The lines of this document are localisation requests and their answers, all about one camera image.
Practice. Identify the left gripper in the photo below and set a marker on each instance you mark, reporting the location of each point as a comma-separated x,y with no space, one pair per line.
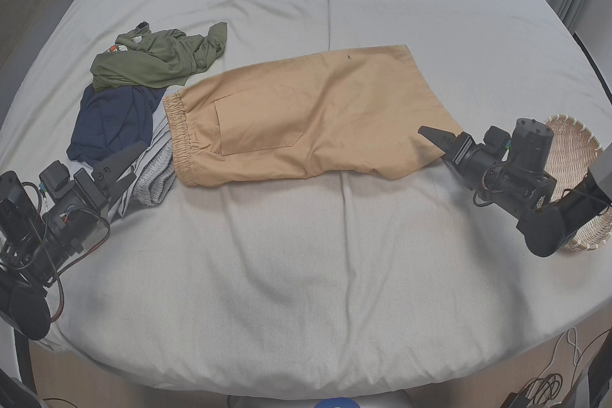
81,215

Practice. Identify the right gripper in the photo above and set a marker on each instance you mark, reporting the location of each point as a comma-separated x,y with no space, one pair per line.
473,162

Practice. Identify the tan shorts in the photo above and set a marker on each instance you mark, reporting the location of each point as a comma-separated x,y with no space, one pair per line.
311,109

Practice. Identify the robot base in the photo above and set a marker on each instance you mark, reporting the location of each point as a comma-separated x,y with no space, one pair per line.
334,404

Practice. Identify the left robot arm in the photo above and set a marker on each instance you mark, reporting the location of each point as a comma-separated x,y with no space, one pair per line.
19,229

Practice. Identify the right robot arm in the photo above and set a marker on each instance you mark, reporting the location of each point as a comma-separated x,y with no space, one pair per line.
530,143

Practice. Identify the dark blue garment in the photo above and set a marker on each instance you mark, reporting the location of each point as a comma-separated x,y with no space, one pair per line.
110,124

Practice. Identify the pale grey garment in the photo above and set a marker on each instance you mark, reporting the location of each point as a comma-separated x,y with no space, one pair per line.
160,128

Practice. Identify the green garment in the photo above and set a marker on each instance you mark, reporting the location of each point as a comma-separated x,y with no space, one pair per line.
143,66

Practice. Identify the round woven basket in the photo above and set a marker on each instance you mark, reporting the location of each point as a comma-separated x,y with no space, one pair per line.
573,143

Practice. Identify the bed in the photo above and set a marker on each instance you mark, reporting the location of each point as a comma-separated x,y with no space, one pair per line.
287,301

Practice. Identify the grey knitted shorts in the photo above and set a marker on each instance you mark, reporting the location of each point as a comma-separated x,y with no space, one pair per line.
153,186

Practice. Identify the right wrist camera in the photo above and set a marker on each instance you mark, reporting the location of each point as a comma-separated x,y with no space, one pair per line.
495,138

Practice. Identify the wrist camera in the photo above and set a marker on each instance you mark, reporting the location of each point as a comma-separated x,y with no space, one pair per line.
495,138
55,179

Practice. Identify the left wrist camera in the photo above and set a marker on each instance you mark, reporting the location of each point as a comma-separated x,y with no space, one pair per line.
55,179

